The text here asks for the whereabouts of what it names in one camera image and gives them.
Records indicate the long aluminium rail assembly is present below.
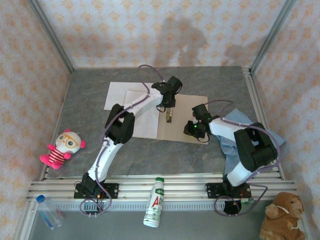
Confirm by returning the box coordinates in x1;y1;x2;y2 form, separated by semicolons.
26;172;297;202

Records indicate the white drink bottle green cap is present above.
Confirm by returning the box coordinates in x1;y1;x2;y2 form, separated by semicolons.
142;176;165;228

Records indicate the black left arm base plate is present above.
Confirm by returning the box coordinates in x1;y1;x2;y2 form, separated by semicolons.
73;183;120;200

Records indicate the short aluminium side rail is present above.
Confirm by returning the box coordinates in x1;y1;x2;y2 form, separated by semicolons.
241;66;286;181

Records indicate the white paper sheet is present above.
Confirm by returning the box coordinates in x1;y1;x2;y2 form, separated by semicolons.
123;89;161;140
104;81;161;111

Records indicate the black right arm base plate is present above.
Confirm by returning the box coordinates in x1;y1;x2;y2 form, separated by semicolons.
204;182;252;200

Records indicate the aluminium frame post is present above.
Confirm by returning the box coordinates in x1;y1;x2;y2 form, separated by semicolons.
249;0;297;73
27;0;75;73

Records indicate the brown plush bear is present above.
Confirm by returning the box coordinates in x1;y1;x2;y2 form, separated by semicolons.
259;191;306;240

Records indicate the brown cardboard folder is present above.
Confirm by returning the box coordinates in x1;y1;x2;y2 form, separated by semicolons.
131;93;210;145

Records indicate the pink and white plush panda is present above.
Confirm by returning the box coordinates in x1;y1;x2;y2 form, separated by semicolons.
39;128;87;171

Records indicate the blue cloth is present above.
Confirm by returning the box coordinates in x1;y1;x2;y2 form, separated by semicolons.
216;108;286;181

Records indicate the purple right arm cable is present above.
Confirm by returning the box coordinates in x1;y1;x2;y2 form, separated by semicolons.
199;99;282;218

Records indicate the black controller box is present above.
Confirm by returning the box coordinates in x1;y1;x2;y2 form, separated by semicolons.
223;199;243;216

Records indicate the clear bottle blue cap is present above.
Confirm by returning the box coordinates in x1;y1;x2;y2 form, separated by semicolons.
35;194;63;230

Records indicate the grey slotted cable duct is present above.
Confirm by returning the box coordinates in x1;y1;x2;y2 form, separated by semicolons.
37;201;253;212

